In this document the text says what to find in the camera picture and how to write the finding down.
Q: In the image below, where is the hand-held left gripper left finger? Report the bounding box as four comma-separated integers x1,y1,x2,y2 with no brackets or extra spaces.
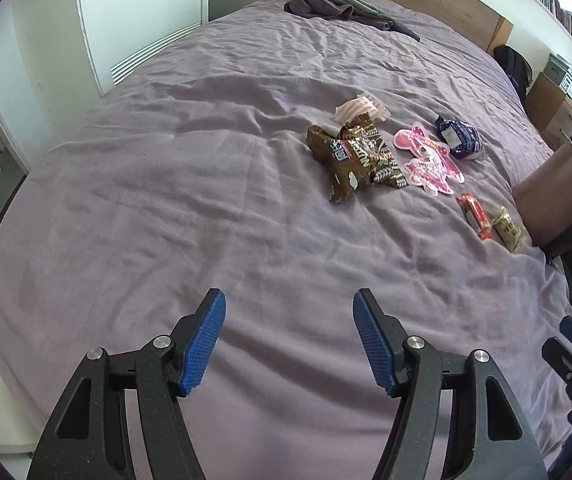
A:
26,287,227,480

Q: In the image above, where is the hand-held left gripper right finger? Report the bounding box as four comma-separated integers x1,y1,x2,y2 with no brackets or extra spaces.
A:
352,287,549,480

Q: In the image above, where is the dark blue snack packet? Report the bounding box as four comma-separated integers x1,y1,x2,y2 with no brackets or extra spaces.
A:
434,116,486,162

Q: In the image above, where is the pink striped snack packet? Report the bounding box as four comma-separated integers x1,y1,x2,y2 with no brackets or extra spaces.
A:
335,91,390,123

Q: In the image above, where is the small olive snack packet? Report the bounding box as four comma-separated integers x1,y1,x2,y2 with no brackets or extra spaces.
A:
488,205,526,254

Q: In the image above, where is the chair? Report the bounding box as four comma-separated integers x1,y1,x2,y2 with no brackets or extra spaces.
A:
512,114,572,267

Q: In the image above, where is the small red snack packet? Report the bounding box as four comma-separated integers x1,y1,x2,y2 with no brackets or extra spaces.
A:
456,193,493,240

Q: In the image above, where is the bed with purple sheet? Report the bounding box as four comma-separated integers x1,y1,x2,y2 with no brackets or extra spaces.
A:
0,0,572,480

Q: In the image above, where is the brown striped snack packet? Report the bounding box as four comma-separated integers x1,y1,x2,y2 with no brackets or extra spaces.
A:
338,112,410,189

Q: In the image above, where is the pink figure-shaped snack packet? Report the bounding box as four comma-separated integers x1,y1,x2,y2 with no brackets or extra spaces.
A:
394,121,466,196

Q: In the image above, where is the wooden dresser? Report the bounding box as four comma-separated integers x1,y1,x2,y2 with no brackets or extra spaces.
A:
524,72,572,152

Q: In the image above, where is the grey printer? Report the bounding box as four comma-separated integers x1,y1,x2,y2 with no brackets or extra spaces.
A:
544,53,572,112

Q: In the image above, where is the black backpack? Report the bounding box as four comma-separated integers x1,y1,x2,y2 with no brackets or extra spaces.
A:
492,44,534,104

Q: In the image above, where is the white wardrobe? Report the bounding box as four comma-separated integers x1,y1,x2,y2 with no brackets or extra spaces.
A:
73,0,269,96

